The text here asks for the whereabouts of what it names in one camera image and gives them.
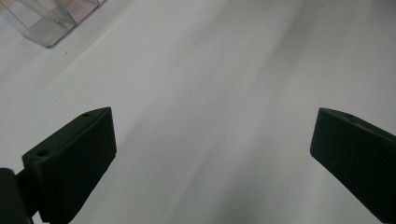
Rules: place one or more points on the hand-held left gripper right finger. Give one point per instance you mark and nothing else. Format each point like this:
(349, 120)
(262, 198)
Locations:
(355, 158)

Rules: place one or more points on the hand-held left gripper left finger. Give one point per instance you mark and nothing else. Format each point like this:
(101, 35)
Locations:
(71, 168)

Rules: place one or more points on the clear acrylic organizer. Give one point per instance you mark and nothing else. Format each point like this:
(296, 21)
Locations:
(53, 21)

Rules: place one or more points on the white table cover sheet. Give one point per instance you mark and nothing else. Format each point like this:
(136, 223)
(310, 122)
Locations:
(211, 93)

